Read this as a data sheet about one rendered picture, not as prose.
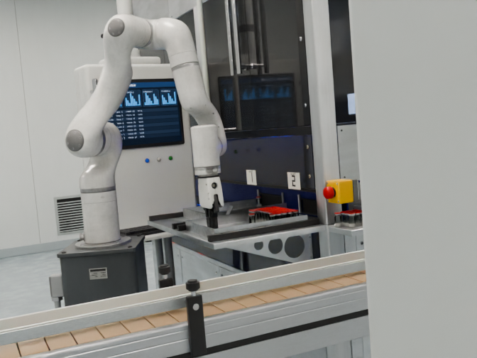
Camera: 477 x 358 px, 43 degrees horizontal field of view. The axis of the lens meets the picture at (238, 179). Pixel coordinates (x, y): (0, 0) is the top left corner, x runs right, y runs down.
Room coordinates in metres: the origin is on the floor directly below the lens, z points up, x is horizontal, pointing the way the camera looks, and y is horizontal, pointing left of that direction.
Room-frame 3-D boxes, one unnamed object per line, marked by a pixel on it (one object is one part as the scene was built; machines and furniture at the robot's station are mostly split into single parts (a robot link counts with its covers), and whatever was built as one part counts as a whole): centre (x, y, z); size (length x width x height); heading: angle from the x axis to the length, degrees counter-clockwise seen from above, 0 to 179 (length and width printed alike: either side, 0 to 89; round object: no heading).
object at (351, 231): (1.93, -0.37, 0.87); 0.14 x 0.13 x 0.02; 115
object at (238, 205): (2.41, 0.03, 0.90); 0.34 x 0.26 x 0.04; 115
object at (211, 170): (1.92, 0.10, 1.09); 0.09 x 0.08 x 0.03; 25
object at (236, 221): (2.05, -0.01, 0.90); 0.34 x 0.26 x 0.04; 115
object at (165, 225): (2.22, 0.02, 0.87); 0.70 x 0.48 x 0.02; 25
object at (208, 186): (1.92, 0.10, 1.03); 0.10 x 0.08 x 0.11; 25
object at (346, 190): (1.92, -0.33, 0.99); 0.08 x 0.07 x 0.07; 115
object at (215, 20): (2.63, 0.02, 1.50); 0.47 x 0.01 x 0.59; 25
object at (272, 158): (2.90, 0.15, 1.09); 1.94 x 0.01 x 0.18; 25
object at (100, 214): (2.08, 0.49, 0.95); 0.19 x 0.19 x 0.18
